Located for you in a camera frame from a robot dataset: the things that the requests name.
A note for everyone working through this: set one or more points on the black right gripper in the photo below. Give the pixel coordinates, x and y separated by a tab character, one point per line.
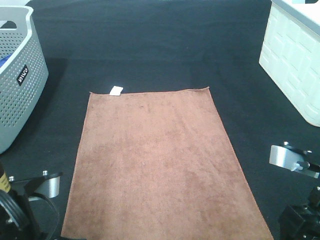
302	222

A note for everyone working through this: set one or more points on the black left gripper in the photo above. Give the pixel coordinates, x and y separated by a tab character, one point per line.
17	220

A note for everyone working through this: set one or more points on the brown microfibre towel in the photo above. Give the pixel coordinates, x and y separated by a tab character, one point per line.
159	166

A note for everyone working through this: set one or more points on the white towel label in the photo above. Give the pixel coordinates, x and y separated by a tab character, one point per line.
116	91

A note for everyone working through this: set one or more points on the grey perforated laundry basket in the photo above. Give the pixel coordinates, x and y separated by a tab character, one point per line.
25	73

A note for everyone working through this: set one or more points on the blue cloth in basket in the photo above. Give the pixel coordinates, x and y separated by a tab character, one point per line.
4	60

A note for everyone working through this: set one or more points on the white plastic storage box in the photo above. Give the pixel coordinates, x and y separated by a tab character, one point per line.
290	54

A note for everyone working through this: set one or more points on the black table cloth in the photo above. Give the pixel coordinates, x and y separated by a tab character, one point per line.
159	46

